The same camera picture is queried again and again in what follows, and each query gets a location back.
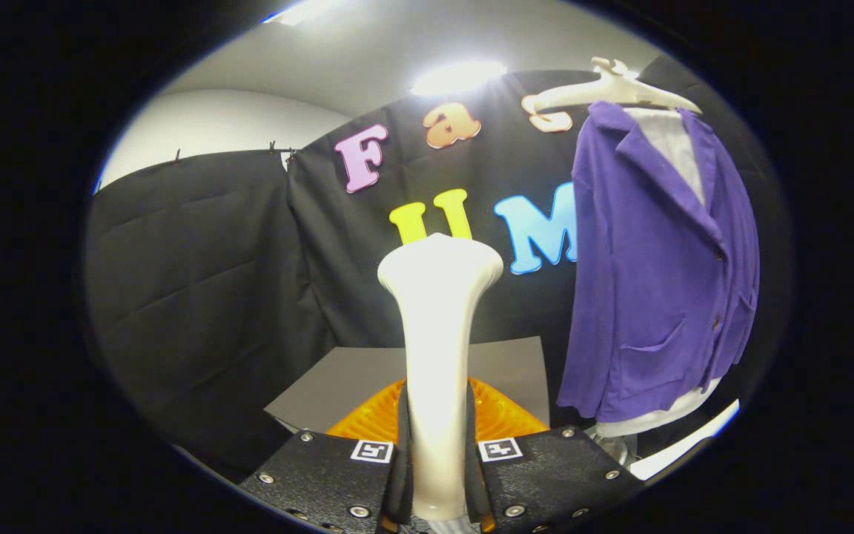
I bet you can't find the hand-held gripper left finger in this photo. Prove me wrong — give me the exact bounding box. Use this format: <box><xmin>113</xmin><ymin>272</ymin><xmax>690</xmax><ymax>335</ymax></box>
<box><xmin>238</xmin><ymin>378</ymin><xmax>414</xmax><ymax>534</ymax></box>

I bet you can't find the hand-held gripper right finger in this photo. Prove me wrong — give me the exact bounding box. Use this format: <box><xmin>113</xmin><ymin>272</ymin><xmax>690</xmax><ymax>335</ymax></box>
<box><xmin>464</xmin><ymin>377</ymin><xmax>648</xmax><ymax>534</ymax></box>

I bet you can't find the white garment steamer head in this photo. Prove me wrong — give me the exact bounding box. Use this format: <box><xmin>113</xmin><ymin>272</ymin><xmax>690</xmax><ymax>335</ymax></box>
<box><xmin>377</xmin><ymin>232</ymin><xmax>506</xmax><ymax>524</ymax></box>

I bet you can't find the white clothes hanger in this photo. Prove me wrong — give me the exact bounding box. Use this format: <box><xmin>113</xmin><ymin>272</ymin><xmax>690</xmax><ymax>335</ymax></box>
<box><xmin>523</xmin><ymin>56</ymin><xmax>704</xmax><ymax>119</ymax></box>

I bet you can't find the purple jacket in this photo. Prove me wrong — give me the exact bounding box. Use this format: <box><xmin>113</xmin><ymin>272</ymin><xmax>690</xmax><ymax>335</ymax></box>
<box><xmin>557</xmin><ymin>100</ymin><xmax>761</xmax><ymax>425</ymax></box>

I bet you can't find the grey cabinet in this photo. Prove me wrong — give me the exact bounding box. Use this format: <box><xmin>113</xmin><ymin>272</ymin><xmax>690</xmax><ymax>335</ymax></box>
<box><xmin>264</xmin><ymin>337</ymin><xmax>550</xmax><ymax>435</ymax></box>

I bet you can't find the black backdrop cloth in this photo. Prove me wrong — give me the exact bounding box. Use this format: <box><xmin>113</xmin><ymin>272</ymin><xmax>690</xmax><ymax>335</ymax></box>
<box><xmin>85</xmin><ymin>52</ymin><xmax>795</xmax><ymax>483</ymax></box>

